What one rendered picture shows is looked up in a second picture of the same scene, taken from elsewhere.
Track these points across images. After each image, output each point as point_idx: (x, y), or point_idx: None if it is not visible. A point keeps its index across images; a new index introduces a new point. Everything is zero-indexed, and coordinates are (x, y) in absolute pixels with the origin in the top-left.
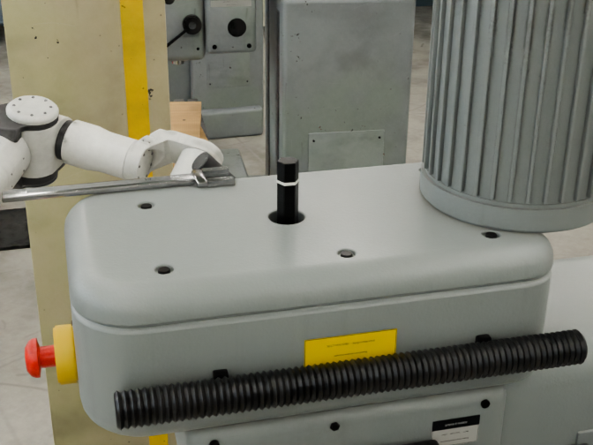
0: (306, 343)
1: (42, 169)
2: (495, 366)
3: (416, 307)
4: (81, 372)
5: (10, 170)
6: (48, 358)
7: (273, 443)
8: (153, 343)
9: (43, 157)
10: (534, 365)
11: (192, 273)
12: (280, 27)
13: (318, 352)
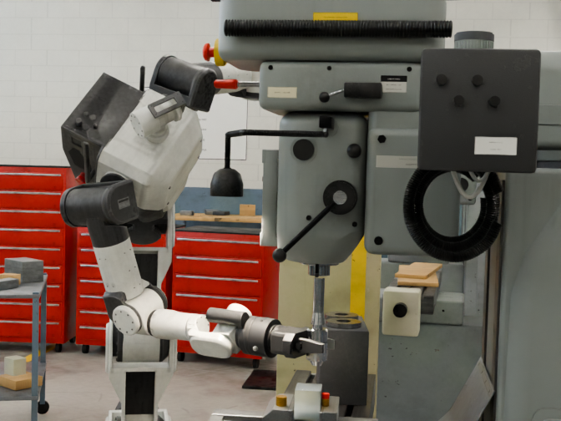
0: (314, 14)
1: (257, 87)
2: (401, 27)
3: (367, 2)
4: (219, 30)
5: (237, 73)
6: (212, 49)
7: (299, 73)
8: (245, 4)
9: (259, 80)
10: (422, 28)
11: None
12: None
13: (319, 19)
